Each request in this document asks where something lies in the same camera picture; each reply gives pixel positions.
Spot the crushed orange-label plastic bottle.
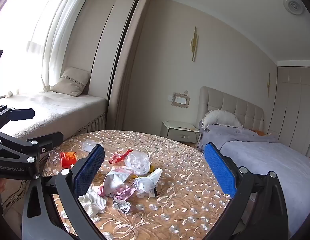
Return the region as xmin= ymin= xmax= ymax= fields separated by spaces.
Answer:
xmin=44 ymin=150 xmax=77 ymax=176

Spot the white printed plastic bag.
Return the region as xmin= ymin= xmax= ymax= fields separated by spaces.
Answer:
xmin=100 ymin=167 xmax=163 ymax=197

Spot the white crumpled tissue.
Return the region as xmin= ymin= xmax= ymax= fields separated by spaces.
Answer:
xmin=78 ymin=185 xmax=107 ymax=220

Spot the lavender bed cover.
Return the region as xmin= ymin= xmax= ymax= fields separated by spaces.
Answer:
xmin=198 ymin=125 xmax=310 ymax=236

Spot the clear plastic blister tray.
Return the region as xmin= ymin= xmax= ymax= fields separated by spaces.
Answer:
xmin=80 ymin=140 xmax=101 ymax=153

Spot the window seat bench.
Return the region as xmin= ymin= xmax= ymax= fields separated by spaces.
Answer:
xmin=0 ymin=92 xmax=107 ymax=140

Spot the red candy wrapper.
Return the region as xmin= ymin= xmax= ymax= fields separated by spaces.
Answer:
xmin=109 ymin=149 xmax=133 ymax=164

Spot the pink wrapper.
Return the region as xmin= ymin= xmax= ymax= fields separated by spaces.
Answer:
xmin=98 ymin=185 xmax=136 ymax=200

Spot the silver foil wrapper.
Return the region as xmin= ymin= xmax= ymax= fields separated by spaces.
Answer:
xmin=113 ymin=197 xmax=131 ymax=214

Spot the beige tufted bed headboard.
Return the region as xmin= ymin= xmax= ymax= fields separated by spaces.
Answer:
xmin=196 ymin=86 xmax=264 ymax=131

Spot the white pillow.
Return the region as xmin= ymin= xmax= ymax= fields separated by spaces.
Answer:
xmin=201 ymin=109 xmax=243 ymax=129

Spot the clear crumpled plastic bag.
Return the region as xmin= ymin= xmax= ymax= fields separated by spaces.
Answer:
xmin=124 ymin=151 xmax=151 ymax=176

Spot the grey bedside table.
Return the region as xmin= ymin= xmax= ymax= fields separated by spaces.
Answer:
xmin=160 ymin=120 xmax=200 ymax=144

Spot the beige cushion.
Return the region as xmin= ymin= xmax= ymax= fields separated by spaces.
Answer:
xmin=51 ymin=67 xmax=91 ymax=96

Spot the embroidered tan tablecloth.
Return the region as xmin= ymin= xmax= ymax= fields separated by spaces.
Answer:
xmin=0 ymin=129 xmax=236 ymax=240

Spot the beige wardrobe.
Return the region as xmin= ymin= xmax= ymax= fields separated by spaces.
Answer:
xmin=268 ymin=67 xmax=310 ymax=155

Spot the yellow wrapper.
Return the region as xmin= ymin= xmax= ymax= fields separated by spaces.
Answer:
xmin=130 ymin=164 xmax=156 ymax=179

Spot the white sheer curtain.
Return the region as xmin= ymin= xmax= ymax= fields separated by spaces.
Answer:
xmin=0 ymin=0 xmax=85 ymax=96

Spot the round ceiling vent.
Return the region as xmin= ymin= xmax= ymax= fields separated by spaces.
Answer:
xmin=283 ymin=0 xmax=304 ymax=15

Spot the framed wall switch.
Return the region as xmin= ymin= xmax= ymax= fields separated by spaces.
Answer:
xmin=171 ymin=93 xmax=190 ymax=108

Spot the gold wall ornament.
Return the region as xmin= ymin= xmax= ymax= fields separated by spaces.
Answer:
xmin=191 ymin=26 xmax=199 ymax=62

